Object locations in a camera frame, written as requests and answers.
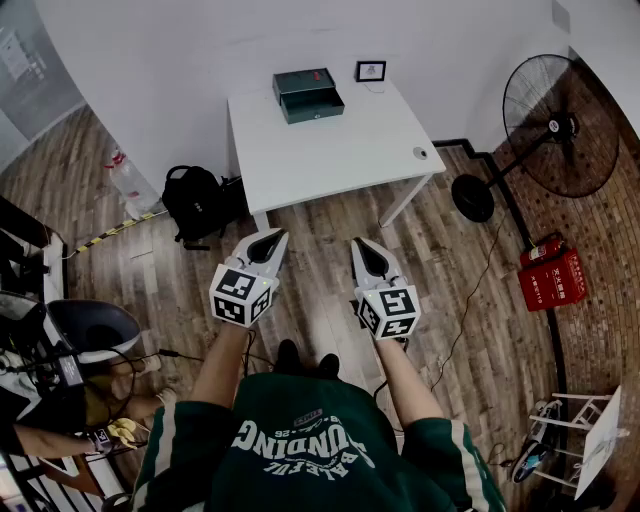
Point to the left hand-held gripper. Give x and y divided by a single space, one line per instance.
240 300

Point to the person's right black shoe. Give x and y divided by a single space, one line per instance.
328 365

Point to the black standing fan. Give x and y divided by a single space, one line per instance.
560 125

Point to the pair of sneakers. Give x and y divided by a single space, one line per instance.
532 445

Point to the clear plastic water bottle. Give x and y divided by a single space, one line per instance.
132 185

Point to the yellow black striped tape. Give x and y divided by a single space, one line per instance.
115 230

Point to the grey round padded device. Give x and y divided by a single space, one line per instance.
95 332

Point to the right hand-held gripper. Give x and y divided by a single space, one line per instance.
392 310

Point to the red fire extinguisher box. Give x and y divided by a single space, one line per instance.
550 285

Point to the person's black shoe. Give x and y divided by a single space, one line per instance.
287 356
328 365

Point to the dark green box tray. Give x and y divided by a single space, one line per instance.
312 107

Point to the red fire extinguisher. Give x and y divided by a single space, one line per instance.
542 250

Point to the white table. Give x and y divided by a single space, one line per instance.
330 160

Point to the person's right forearm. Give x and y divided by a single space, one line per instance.
405 385

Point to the black picture frame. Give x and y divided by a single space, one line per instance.
371 71

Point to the person's left forearm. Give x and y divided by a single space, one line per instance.
222 365

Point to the white wooden rack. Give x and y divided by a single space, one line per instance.
602 440

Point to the grey glass door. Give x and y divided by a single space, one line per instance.
30 75

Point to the person's left black shoe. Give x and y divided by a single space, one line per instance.
287 356

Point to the black power adapter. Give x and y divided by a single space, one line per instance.
69 370

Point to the person's green printed shirt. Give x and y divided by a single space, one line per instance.
320 450

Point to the black backpack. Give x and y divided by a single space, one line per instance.
192 200

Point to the black white metal rack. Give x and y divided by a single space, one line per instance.
20 235

